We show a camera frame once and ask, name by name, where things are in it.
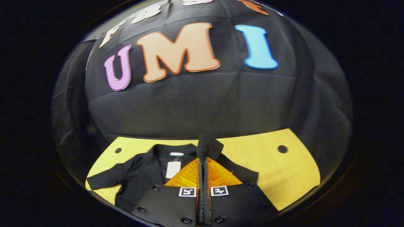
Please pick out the black garment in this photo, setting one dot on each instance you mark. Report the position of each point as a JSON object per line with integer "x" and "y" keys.
{"x": 142, "y": 173}

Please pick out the black backdrop cloth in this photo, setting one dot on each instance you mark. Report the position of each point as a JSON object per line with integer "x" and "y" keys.
{"x": 205, "y": 104}

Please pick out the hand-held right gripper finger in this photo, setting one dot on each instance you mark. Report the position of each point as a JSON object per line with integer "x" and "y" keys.
{"x": 200, "y": 198}
{"x": 206, "y": 198}

